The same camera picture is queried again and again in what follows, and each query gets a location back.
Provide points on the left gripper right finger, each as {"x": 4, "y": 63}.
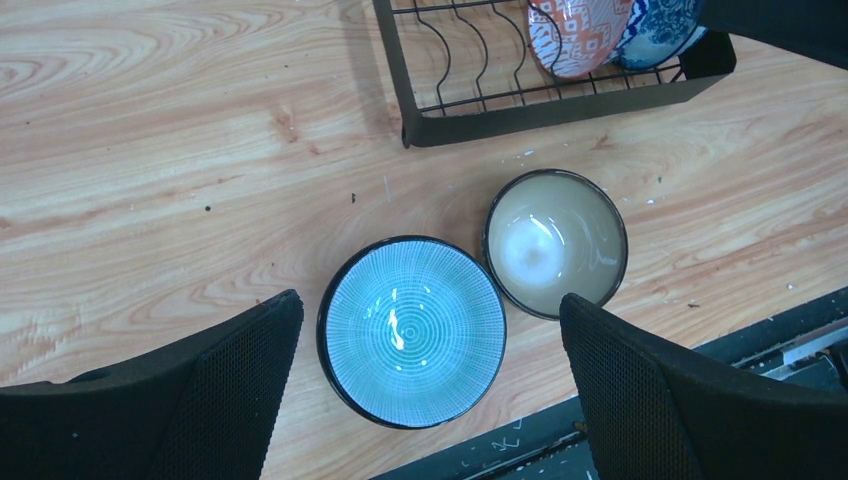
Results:
{"x": 657, "y": 410}

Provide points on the black wire dish rack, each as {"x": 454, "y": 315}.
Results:
{"x": 466, "y": 70}

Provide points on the red white patterned bowl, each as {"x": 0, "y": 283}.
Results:
{"x": 570, "y": 38}

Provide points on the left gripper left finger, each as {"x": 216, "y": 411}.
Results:
{"x": 203, "y": 407}

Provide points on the blue floral bowl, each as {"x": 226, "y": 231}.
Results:
{"x": 657, "y": 31}

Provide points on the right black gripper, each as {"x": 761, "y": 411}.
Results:
{"x": 816, "y": 29}

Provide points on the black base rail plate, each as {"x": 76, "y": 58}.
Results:
{"x": 806, "y": 345}

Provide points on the celadon bowl black rim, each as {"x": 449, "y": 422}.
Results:
{"x": 411, "y": 332}

